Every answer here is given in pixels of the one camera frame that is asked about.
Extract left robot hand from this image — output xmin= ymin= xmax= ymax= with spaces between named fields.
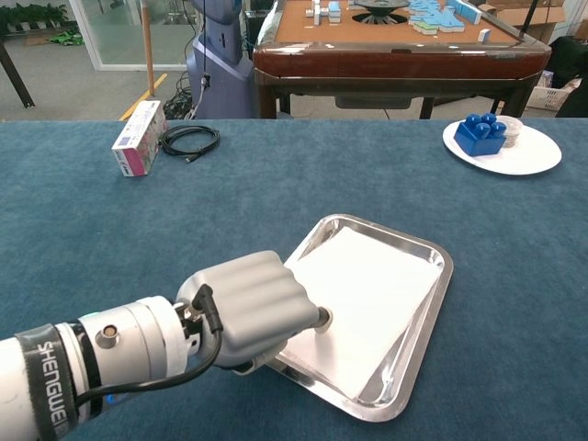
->
xmin=175 ymin=250 xmax=333 ymax=376

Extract white paper sheet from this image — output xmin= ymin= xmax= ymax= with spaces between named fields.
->
xmin=279 ymin=227 xmax=441 ymax=401

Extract stainless steel tray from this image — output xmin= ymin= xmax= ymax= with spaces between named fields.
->
xmin=267 ymin=213 xmax=455 ymax=423

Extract white pink cardboard box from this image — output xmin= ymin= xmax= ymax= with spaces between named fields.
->
xmin=111 ymin=100 xmax=168 ymax=178

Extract blue building block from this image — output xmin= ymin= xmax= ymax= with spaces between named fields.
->
xmin=453 ymin=113 xmax=508 ymax=158

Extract wooden pole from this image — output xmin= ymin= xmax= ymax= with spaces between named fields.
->
xmin=140 ymin=0 xmax=156 ymax=96

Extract brown mahjong table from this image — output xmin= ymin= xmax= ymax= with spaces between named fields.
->
xmin=252 ymin=0 xmax=552 ymax=119

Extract small mahjong tile cluster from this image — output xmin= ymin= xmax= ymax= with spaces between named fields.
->
xmin=305 ymin=0 xmax=344 ymax=24

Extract white round plate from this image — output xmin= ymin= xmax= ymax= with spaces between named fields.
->
xmin=442 ymin=119 xmax=563 ymax=176

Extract small clear plastic container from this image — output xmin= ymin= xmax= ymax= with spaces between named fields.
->
xmin=495 ymin=115 xmax=524 ymax=149

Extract black table centre dome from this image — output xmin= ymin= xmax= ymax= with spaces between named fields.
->
xmin=351 ymin=0 xmax=412 ymax=23

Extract green item on floor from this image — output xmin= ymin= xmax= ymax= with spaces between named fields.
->
xmin=48 ymin=28 xmax=85 ymax=47

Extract dark slanted table leg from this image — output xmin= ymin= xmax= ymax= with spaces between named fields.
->
xmin=0 ymin=40 xmax=36 ymax=109

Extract large mahjong tile pile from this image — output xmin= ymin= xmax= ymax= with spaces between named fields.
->
xmin=408 ymin=0 xmax=483 ymax=36

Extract white plastic basket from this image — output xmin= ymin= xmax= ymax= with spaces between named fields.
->
xmin=527 ymin=73 xmax=575 ymax=110

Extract green potted plants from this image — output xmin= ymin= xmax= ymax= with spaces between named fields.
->
xmin=0 ymin=3 xmax=69 ymax=33

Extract black tripod stand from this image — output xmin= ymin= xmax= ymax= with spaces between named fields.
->
xmin=518 ymin=0 xmax=539 ymax=40

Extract person in black trousers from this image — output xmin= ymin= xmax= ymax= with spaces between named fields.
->
xmin=548 ymin=35 xmax=588 ymax=119

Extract brown cardboard box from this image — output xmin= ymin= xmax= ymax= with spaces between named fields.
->
xmin=477 ymin=0 xmax=567 ymax=42

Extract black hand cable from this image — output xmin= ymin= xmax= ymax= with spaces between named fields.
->
xmin=75 ymin=283 xmax=225 ymax=408

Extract coiled black cable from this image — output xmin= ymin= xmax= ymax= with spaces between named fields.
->
xmin=159 ymin=125 xmax=221 ymax=164

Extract tangled floor cables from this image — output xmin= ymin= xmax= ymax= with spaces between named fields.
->
xmin=163 ymin=73 xmax=199 ymax=120

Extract hanging black cable plug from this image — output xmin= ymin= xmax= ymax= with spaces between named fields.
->
xmin=199 ymin=0 xmax=212 ymax=91

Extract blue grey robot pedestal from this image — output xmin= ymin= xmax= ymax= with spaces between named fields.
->
xmin=186 ymin=0 xmax=258 ymax=119

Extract white glass door frame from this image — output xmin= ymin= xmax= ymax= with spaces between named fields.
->
xmin=68 ymin=0 xmax=194 ymax=73

